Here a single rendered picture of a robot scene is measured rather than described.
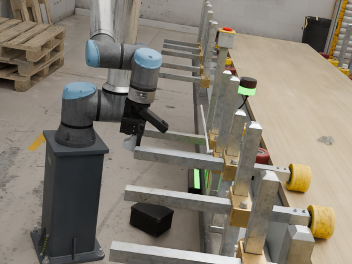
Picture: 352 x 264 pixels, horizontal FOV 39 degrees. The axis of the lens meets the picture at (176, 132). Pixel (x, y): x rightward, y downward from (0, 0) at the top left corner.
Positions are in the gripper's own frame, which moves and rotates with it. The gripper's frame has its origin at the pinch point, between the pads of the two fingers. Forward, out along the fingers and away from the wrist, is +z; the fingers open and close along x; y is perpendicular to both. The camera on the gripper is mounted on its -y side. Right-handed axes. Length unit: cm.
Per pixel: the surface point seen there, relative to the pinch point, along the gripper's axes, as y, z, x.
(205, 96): -30, 11, -127
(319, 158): -64, -10, -4
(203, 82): -27, 1, -120
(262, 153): -42.7, -9.5, -0.1
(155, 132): -4.7, -0.5, -23.6
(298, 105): -70, -10, -69
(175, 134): -12.8, -1.2, -23.6
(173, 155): -11.3, -14.0, 26.2
